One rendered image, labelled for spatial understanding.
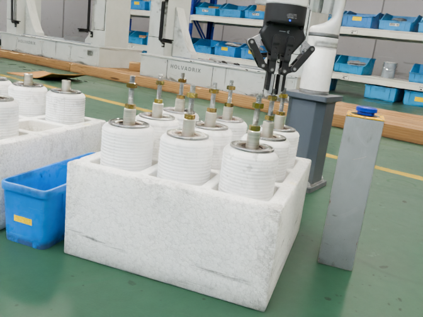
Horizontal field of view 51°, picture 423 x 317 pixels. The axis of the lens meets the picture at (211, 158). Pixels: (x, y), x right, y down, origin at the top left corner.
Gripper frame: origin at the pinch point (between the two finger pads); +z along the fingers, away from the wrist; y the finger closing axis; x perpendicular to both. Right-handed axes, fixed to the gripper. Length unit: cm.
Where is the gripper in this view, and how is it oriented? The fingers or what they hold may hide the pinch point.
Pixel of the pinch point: (274, 83)
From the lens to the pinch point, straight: 86.1
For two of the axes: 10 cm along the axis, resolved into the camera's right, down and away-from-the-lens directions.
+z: -1.2, 9.6, 2.5
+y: 9.9, 0.8, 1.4
